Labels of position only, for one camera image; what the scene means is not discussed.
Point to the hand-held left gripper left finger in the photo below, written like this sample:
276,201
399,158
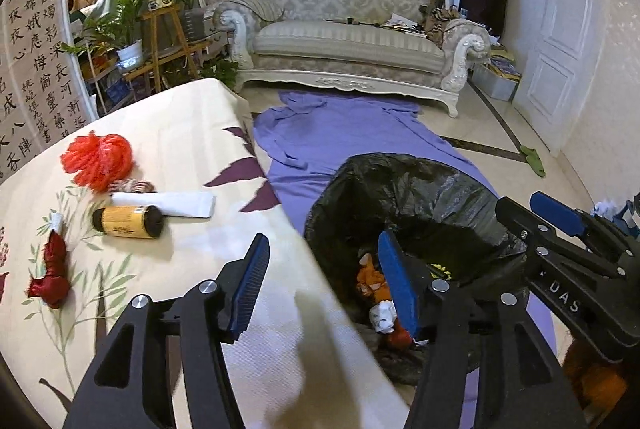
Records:
247,289

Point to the brown white twisted wrapper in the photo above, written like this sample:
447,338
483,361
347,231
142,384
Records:
132,187

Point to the orange printed wrapper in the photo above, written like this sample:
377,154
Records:
372,279

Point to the tiger striped cloth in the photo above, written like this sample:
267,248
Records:
442,21

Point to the clear storage box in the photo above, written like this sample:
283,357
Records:
492,81

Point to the green slippers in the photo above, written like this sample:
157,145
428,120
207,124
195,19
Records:
532,159

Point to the small cream planter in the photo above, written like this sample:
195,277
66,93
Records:
160,0

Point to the wooden plant stand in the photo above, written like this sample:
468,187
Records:
160,34

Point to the potted plant white pot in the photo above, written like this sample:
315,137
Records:
129,54

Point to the purple floor cloth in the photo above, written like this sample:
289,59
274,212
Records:
340,134

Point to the white plastic bag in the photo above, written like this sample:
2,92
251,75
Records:
382,315

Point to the blue white shoes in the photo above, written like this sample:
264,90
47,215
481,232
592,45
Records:
607,209

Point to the yellow bottle black caps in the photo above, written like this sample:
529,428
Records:
125,221

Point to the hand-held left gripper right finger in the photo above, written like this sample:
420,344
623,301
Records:
400,289

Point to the yellow plastic bag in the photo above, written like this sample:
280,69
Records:
440,269

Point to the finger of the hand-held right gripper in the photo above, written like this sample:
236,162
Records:
555,211
530,229

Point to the dark covered cabinet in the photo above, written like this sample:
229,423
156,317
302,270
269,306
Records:
484,4

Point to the white door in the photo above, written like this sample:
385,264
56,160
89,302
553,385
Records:
565,34

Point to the red foam net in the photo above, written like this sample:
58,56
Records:
97,161

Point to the calligraphy paper sheet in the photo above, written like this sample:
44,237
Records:
7,124
45,59

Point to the loose papers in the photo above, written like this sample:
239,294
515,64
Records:
400,23

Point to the ornate white sofa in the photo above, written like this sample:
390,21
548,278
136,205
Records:
350,44

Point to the small floor plant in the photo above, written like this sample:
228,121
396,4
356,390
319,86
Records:
220,71

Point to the floral cream tablecloth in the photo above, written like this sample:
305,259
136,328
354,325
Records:
175,134

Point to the black-lined trash bin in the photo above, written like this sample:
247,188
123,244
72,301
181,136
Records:
425,189

